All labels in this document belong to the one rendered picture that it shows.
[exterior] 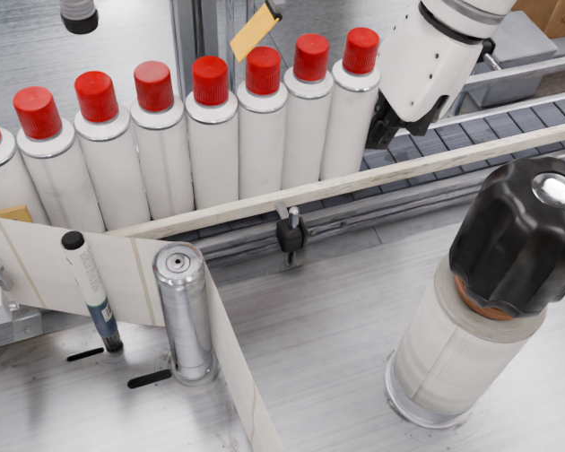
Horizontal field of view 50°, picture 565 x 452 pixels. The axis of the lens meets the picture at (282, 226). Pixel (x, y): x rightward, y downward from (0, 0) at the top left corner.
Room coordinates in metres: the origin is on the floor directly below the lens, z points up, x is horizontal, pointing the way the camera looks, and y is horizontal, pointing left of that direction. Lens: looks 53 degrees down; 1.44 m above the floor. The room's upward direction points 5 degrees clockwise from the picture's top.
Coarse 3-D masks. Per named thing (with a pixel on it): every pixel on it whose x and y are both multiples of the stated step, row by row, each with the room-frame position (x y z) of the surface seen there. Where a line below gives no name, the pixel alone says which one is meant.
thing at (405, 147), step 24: (480, 120) 0.63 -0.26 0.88; (504, 120) 0.63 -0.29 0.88; (528, 120) 0.64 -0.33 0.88; (552, 120) 0.64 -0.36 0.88; (408, 144) 0.57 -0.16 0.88; (432, 144) 0.57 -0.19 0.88; (456, 144) 0.58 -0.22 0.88; (552, 144) 0.59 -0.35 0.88; (360, 168) 0.52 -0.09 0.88; (456, 168) 0.53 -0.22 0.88; (480, 168) 0.54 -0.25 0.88; (360, 192) 0.48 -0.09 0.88; (384, 192) 0.48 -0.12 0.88; (264, 216) 0.43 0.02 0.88; (168, 240) 0.38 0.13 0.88; (192, 240) 0.39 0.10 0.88
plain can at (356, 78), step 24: (360, 48) 0.49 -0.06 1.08; (336, 72) 0.50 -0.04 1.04; (360, 72) 0.49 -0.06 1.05; (336, 96) 0.49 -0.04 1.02; (360, 96) 0.48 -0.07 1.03; (336, 120) 0.48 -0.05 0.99; (360, 120) 0.48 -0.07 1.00; (336, 144) 0.48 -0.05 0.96; (360, 144) 0.48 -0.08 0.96; (336, 168) 0.48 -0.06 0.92
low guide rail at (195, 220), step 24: (480, 144) 0.54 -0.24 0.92; (504, 144) 0.55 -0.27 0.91; (528, 144) 0.56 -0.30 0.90; (384, 168) 0.49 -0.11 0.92; (408, 168) 0.49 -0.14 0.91; (432, 168) 0.51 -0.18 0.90; (288, 192) 0.44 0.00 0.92; (312, 192) 0.44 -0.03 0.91; (336, 192) 0.46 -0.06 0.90; (192, 216) 0.39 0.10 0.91; (216, 216) 0.40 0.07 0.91; (240, 216) 0.41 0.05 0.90
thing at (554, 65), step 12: (552, 60) 0.66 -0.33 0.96; (564, 60) 0.66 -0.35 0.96; (492, 72) 0.63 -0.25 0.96; (504, 72) 0.63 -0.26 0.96; (516, 72) 0.63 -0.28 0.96; (528, 72) 0.64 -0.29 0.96; (540, 72) 0.64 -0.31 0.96; (552, 72) 0.65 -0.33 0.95; (468, 84) 0.60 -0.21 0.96; (480, 84) 0.61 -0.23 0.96; (492, 84) 0.62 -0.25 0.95
